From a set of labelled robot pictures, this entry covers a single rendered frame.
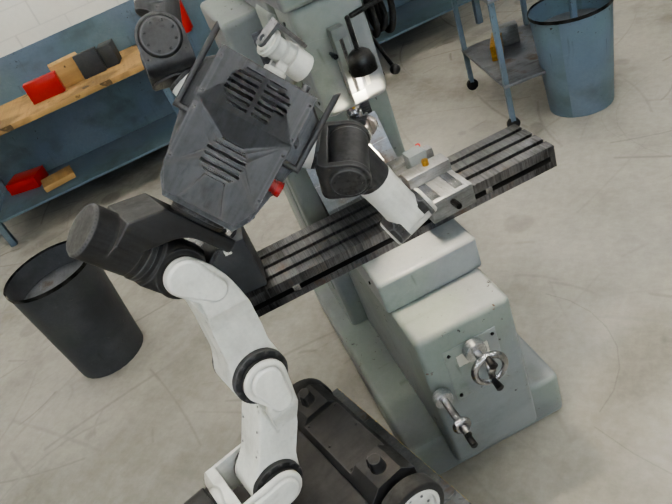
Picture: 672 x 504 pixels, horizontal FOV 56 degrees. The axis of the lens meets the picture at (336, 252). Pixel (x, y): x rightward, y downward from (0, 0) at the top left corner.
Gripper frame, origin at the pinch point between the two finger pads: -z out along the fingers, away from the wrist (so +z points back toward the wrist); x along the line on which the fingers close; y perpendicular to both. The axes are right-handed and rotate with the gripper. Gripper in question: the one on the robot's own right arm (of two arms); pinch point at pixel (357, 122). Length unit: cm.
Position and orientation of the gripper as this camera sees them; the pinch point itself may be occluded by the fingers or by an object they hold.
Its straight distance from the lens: 195.0
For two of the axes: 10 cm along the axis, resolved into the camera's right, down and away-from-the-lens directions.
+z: -0.9, 6.1, -7.9
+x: -9.4, 2.1, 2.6
